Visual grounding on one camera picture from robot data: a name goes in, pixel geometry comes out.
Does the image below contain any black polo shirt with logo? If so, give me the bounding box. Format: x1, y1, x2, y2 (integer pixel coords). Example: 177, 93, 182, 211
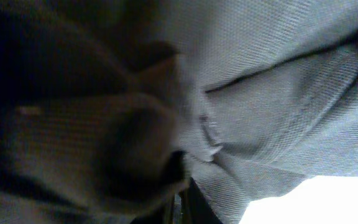
0, 0, 358, 223

